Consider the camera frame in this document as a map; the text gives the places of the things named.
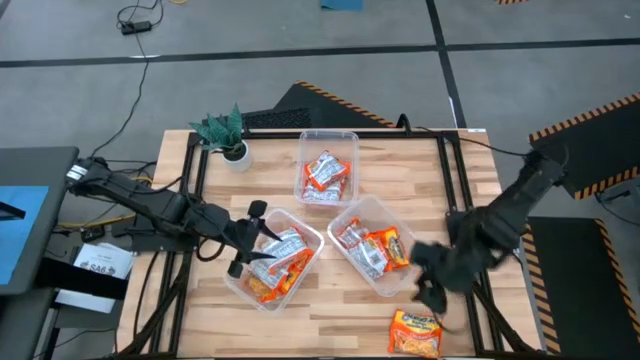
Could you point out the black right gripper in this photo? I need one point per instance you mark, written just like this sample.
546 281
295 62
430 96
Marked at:
442 267

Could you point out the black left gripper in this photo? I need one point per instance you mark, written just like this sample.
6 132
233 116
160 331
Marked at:
242 235

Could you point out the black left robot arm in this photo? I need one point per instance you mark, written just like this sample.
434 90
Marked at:
150 205

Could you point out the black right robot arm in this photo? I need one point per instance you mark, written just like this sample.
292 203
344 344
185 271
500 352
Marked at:
520 200

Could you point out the clear plastic bin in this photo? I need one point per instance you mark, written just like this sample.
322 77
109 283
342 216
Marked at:
287 222
390 282
327 142

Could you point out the green plant in white pot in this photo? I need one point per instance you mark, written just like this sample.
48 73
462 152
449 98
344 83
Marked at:
222 131

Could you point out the black hazard-striped floor mat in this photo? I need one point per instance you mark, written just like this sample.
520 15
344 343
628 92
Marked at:
590 150
575 290
512 2

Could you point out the printed paper sheet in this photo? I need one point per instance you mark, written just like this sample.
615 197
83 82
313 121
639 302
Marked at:
102 262

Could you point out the plain white paper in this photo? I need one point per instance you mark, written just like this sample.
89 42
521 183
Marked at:
82 301

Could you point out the black shelf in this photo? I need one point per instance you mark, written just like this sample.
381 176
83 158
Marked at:
60 275

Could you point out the blue sheet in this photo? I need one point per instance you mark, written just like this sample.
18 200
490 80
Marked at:
22 240

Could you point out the grey desk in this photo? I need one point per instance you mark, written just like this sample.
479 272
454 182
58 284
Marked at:
35 165

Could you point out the black power adapter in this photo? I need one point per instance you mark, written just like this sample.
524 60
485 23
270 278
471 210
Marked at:
136 27

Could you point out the blue floor mat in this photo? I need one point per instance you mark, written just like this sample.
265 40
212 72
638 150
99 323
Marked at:
341 4

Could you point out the black desk device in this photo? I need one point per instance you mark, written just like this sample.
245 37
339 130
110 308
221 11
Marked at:
10 212

